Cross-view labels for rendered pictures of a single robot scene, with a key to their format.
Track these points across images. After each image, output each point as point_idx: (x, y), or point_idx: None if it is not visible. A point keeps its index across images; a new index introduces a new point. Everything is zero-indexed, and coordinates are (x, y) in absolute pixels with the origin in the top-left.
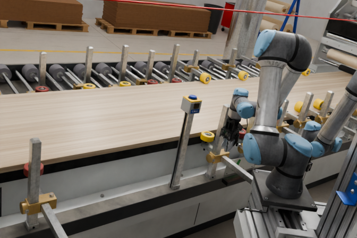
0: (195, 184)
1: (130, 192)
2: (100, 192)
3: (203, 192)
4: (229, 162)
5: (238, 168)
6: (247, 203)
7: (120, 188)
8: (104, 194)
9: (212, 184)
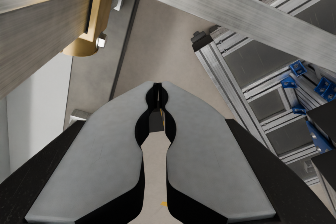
0: (112, 71)
1: (33, 136)
2: (11, 166)
3: (131, 29)
4: (183, 10)
5: (252, 29)
6: (313, 163)
7: (14, 140)
8: (21, 165)
9: None
